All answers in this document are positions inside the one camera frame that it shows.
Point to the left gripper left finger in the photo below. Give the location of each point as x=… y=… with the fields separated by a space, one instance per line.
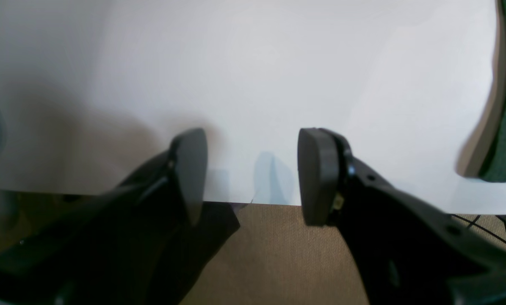
x=104 y=251

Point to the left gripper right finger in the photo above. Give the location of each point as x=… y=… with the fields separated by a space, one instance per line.
x=407 y=252

